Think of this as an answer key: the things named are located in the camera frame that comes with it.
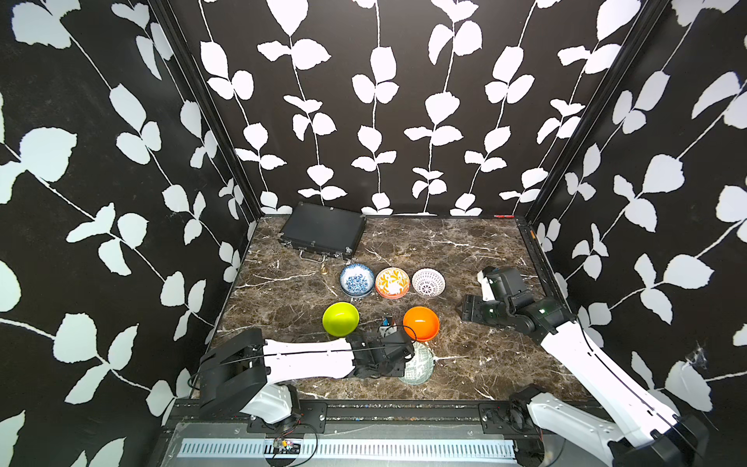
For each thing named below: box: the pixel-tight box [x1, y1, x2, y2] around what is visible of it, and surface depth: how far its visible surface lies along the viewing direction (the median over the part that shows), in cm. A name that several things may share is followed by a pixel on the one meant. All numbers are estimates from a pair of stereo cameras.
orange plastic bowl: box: [402, 305, 441, 344], surface depth 90 cm
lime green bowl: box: [321, 301, 360, 338], surface depth 92 cm
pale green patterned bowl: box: [398, 340, 436, 386], surface depth 83 cm
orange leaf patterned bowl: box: [375, 266, 411, 300], surface depth 98 cm
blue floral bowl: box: [340, 262, 375, 297], surface depth 99 cm
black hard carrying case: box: [278, 202, 367, 265], surface depth 112 cm
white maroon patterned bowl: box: [411, 267, 447, 297], surface depth 100 cm
